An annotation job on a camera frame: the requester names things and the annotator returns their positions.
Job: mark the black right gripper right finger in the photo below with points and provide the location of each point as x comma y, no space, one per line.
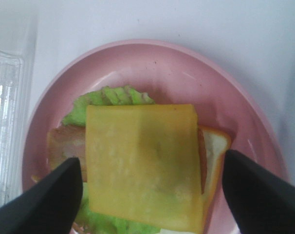
260,202

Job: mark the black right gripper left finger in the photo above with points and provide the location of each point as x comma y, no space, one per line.
49,207

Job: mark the green lettuce leaf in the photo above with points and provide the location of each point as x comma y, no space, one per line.
125,95

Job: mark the brown bacon strip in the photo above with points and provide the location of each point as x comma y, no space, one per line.
65,142

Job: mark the bread slice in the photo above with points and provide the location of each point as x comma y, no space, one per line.
217,142

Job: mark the pink bacon strip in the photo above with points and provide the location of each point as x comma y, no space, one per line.
202,161

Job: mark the yellow cheese slice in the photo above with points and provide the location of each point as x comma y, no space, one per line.
143,164

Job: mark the left clear plastic tray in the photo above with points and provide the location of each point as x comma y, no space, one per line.
15,85

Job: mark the pink round plate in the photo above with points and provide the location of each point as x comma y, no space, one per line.
170,75

